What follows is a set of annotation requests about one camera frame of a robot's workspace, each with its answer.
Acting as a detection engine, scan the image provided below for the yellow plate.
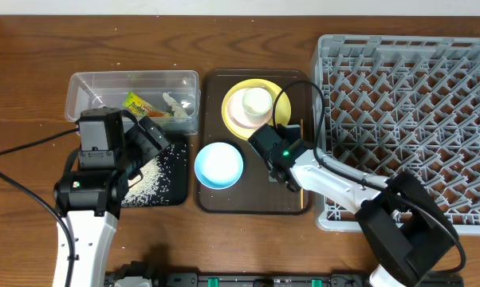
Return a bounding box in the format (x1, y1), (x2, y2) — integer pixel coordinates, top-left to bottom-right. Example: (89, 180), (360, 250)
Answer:
(222, 79), (291, 140)

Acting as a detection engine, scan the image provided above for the light blue bowl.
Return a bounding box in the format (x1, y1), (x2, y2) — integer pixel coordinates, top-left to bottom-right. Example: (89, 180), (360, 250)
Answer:
(194, 142), (244, 190)

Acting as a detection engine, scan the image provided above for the spilled rice pile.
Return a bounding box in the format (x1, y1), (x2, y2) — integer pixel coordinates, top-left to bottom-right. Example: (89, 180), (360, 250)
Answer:
(120, 141), (187, 208)

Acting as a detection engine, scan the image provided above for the white cup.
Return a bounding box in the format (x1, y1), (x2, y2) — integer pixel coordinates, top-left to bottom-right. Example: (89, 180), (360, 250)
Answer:
(242, 88), (273, 119)

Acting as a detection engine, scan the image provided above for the dark brown serving tray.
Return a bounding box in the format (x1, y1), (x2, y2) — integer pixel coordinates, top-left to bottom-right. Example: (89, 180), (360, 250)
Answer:
(195, 69), (312, 215)

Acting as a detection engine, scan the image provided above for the clear plastic bin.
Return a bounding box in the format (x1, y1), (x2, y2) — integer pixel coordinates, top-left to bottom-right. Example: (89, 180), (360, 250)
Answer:
(65, 70), (200, 135)

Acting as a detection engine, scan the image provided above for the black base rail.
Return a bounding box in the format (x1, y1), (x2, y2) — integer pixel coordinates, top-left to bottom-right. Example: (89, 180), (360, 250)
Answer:
(104, 261), (464, 287)

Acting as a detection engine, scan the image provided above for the black tray bin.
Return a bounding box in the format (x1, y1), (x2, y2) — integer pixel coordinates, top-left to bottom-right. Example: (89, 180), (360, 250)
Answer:
(118, 133), (190, 208)

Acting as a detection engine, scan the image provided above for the yellow green snack wrapper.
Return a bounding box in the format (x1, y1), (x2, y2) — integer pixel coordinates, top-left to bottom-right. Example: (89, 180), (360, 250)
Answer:
(123, 92), (171, 117)

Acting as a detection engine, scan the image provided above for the wooden chopstick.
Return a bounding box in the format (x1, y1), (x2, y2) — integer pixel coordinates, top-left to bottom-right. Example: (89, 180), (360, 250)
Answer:
(299, 119), (305, 210)

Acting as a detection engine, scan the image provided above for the grey dishwasher rack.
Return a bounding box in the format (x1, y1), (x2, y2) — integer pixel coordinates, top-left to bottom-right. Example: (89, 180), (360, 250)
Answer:
(311, 34), (480, 236)

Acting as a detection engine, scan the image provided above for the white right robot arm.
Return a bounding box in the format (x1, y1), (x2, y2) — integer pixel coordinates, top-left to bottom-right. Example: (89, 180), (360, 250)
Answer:
(248, 124), (466, 286)

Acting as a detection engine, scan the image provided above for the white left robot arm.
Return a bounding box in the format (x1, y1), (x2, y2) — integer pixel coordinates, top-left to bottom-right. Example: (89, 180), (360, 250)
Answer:
(53, 114), (170, 286)

